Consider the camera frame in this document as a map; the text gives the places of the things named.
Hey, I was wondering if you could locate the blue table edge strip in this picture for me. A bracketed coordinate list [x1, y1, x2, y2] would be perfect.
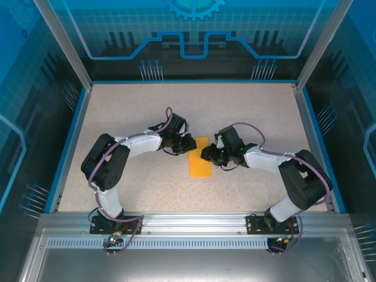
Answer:
[302, 88, 349, 214]
[43, 85, 92, 214]

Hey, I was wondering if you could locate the aluminium frame post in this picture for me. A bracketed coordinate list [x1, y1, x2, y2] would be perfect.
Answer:
[31, 0, 94, 90]
[295, 0, 356, 90]

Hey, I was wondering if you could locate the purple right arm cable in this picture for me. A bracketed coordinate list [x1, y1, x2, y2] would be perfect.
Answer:
[231, 122, 334, 256]

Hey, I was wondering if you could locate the slotted grey cable duct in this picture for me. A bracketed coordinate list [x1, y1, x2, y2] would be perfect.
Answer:
[46, 238, 270, 250]

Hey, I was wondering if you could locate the long aluminium base rail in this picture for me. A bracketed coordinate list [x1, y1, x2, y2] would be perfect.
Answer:
[38, 211, 352, 236]

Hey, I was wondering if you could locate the steel tray panel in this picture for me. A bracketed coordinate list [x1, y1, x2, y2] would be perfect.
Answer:
[17, 228, 371, 282]

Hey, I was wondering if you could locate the aluminium table edge rail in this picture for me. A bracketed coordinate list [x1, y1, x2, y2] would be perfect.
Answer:
[292, 83, 337, 213]

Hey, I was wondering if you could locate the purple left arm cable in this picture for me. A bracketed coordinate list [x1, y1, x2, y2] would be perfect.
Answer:
[88, 106, 174, 257]

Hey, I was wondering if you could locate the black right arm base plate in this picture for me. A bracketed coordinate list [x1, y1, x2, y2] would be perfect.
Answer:
[246, 213, 300, 236]

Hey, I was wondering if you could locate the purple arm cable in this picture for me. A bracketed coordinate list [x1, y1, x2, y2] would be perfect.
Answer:
[88, 106, 174, 257]
[231, 122, 334, 256]

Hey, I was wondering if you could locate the orange cloth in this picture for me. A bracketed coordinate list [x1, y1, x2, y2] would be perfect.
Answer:
[187, 136, 213, 179]

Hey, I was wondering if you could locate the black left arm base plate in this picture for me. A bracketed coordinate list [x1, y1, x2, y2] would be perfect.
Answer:
[89, 215, 144, 236]

